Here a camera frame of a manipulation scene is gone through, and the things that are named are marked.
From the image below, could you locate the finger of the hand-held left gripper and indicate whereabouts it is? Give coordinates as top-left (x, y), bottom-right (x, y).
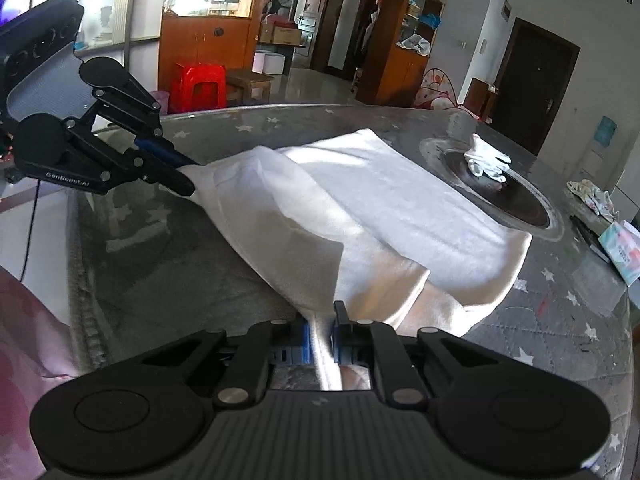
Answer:
top-left (92, 71), bottom-right (200, 167)
top-left (65, 116), bottom-right (197, 197)

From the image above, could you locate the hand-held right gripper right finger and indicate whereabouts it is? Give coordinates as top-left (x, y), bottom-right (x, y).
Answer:
top-left (332, 300), bottom-right (507, 407)

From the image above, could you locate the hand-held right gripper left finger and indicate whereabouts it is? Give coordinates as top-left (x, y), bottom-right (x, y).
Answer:
top-left (142, 317), bottom-right (314, 407)

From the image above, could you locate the cream garment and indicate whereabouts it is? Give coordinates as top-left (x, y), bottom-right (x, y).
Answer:
top-left (177, 127), bottom-right (534, 391)

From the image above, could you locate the crumpled clothes pile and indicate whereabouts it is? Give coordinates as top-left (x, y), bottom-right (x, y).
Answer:
top-left (566, 179), bottom-right (617, 222)

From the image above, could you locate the red plastic stool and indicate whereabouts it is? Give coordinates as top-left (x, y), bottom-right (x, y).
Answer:
top-left (169, 62), bottom-right (229, 114)

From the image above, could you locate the low wooden stool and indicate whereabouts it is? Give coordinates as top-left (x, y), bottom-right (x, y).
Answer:
top-left (225, 70), bottom-right (275, 104)

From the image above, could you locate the wooden glass-front cabinet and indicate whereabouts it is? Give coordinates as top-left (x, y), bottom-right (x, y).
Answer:
top-left (159, 0), bottom-right (264, 99)

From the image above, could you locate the white storage box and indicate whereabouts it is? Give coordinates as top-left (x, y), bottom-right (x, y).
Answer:
top-left (252, 51), bottom-right (286, 75)

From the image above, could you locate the cardboard box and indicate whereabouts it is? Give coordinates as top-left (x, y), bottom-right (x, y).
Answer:
top-left (260, 22), bottom-right (304, 47)

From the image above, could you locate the pink cloth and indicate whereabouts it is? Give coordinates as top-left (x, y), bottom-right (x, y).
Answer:
top-left (0, 265), bottom-right (81, 480)

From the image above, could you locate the dark round turntable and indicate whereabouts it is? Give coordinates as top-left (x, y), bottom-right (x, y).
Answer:
top-left (419, 136), bottom-right (566, 244)

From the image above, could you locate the white glove bundle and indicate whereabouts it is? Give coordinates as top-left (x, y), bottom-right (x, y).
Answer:
top-left (462, 133), bottom-right (512, 183)

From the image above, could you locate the wooden shelf cabinet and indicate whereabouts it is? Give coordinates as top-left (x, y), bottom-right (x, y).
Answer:
top-left (356, 0), bottom-right (455, 107)

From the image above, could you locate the pink dotted play tent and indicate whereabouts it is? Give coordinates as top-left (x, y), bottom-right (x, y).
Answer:
top-left (412, 67), bottom-right (481, 122)

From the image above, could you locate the small wooden stand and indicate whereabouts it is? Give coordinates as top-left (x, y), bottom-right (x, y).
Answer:
top-left (467, 77), bottom-right (501, 122)

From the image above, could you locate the pastel tissue packet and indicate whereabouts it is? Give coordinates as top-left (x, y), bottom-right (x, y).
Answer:
top-left (597, 220), bottom-right (640, 287)

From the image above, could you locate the white water dispenser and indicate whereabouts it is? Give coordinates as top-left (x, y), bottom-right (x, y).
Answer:
top-left (580, 142), bottom-right (614, 184)

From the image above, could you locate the dark wooden door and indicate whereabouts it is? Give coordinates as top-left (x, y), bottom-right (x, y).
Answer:
top-left (492, 17), bottom-right (581, 156)

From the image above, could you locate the blue water bottle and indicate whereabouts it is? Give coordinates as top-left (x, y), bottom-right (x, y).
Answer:
top-left (591, 116), bottom-right (619, 149)

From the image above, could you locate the black cable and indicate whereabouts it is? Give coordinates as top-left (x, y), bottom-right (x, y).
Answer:
top-left (19, 180), bottom-right (42, 282)

